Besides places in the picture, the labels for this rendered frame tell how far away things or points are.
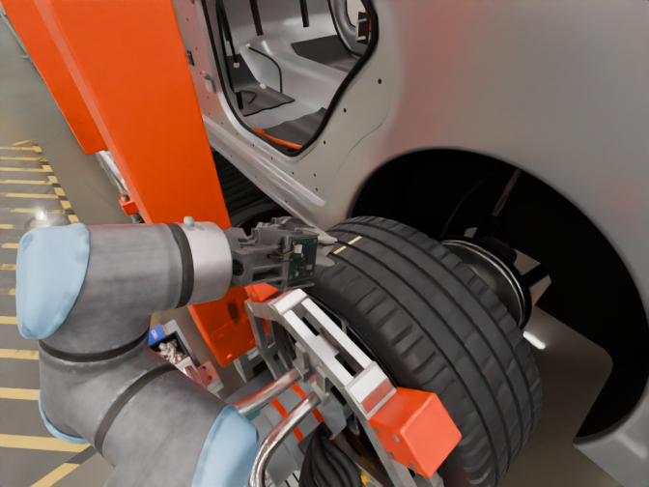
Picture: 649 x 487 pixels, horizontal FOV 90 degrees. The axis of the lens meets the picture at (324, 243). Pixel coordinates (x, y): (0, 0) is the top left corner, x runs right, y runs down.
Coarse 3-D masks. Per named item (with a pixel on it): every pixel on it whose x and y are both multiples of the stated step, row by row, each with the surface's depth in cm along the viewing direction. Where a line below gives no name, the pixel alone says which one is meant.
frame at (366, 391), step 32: (256, 320) 80; (288, 320) 57; (320, 320) 57; (320, 352) 53; (352, 352) 53; (352, 384) 49; (384, 384) 49; (352, 448) 86; (384, 480) 74; (416, 480) 52
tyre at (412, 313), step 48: (384, 240) 64; (432, 240) 63; (336, 288) 56; (384, 288) 55; (432, 288) 55; (480, 288) 57; (384, 336) 50; (432, 336) 51; (480, 336) 54; (432, 384) 48; (480, 384) 51; (528, 384) 56; (480, 432) 49; (528, 432) 59; (480, 480) 50
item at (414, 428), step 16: (400, 400) 47; (416, 400) 44; (432, 400) 43; (384, 416) 45; (400, 416) 43; (416, 416) 42; (432, 416) 42; (448, 416) 43; (384, 432) 44; (400, 432) 40; (416, 432) 41; (432, 432) 42; (448, 432) 43; (384, 448) 47; (400, 448) 43; (416, 448) 40; (432, 448) 41; (448, 448) 42; (416, 464) 41; (432, 464) 41
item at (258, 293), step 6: (246, 288) 70; (252, 288) 66; (258, 288) 66; (264, 288) 67; (270, 288) 67; (252, 294) 67; (258, 294) 66; (264, 294) 67; (270, 294) 67; (252, 300) 70; (258, 300) 66; (264, 300) 67
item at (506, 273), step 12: (456, 240) 91; (456, 252) 90; (468, 252) 86; (480, 252) 84; (468, 264) 88; (480, 264) 85; (492, 264) 82; (504, 264) 82; (480, 276) 87; (492, 276) 84; (504, 276) 81; (492, 288) 86; (504, 288) 83; (516, 288) 81; (504, 300) 84; (516, 300) 82; (516, 312) 83
